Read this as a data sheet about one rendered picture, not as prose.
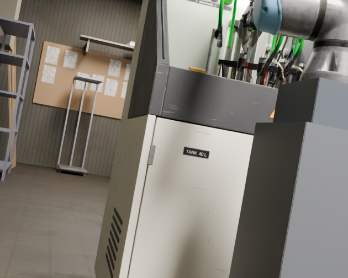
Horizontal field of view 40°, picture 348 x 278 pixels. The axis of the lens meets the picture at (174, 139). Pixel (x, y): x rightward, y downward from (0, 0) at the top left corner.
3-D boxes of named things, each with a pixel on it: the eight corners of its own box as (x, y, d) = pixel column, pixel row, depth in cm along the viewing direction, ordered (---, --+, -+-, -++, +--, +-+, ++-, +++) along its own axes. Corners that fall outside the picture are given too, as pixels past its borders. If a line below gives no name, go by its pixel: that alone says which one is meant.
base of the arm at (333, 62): (381, 93, 104) (389, 49, 104) (321, 79, 100) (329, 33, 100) (340, 97, 118) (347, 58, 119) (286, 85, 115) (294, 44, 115)
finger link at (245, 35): (243, 49, 168) (247, 23, 169) (237, 52, 174) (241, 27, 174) (251, 51, 169) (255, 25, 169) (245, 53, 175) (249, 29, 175)
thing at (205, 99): (161, 116, 145) (170, 65, 145) (158, 117, 149) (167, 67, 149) (341, 151, 157) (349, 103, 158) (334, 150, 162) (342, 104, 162)
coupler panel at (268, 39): (259, 81, 205) (271, 11, 205) (256, 83, 208) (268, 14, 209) (286, 87, 207) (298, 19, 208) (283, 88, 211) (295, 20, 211)
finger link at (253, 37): (251, 51, 169) (255, 25, 169) (245, 53, 175) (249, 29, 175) (259, 52, 169) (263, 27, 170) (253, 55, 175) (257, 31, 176)
